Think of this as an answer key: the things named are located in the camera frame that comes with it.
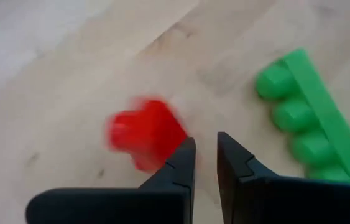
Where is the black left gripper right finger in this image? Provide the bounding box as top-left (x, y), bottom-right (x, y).
top-left (216, 131), bottom-right (350, 224)

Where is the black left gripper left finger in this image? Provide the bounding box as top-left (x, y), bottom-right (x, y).
top-left (25, 136), bottom-right (197, 224)

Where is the red one-stud block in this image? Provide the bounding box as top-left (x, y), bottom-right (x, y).
top-left (105, 96), bottom-right (191, 174)

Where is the green four-stud block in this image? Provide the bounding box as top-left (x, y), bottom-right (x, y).
top-left (254, 48), bottom-right (350, 184)

